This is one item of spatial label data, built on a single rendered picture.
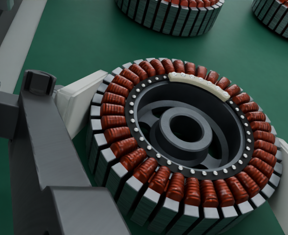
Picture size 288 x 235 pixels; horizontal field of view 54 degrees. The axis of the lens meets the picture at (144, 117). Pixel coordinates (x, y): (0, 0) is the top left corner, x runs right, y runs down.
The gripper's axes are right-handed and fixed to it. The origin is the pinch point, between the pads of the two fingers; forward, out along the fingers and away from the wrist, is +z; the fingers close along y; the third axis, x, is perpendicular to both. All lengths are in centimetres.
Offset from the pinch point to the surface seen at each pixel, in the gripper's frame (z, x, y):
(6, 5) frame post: 4.7, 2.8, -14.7
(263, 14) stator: 21.2, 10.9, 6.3
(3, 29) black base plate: 5.0, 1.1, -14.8
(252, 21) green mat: 21.7, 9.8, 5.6
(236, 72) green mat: 11.4, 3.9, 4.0
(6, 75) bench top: 2.5, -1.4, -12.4
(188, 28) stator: 12.4, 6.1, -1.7
